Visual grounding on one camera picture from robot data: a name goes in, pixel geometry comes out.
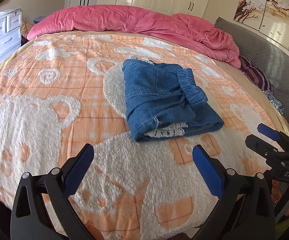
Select purple striped pillow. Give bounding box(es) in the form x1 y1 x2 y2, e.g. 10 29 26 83
239 55 273 93

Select left hand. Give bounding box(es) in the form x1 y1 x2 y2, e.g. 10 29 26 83
85 220 104 240

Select pink duvet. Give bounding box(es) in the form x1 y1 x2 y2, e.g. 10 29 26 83
27 5 241 69

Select blossom wall painting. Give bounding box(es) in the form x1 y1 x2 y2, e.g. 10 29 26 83
233 0 289 51

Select grey padded headboard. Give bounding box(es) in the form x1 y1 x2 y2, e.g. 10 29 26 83
215 17 289 123

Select orange bear blanket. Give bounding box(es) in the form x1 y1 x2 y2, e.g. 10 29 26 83
0 31 275 239

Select blue denim pants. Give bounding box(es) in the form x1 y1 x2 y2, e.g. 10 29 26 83
122 57 224 142

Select green fleece sleeve forearm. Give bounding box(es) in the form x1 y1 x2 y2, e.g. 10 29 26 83
275 215 289 239

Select white drawer dresser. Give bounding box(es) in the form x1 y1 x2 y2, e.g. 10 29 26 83
0 8 22 63

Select tan bed sheet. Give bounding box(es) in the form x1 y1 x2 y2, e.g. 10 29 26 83
213 60 289 135

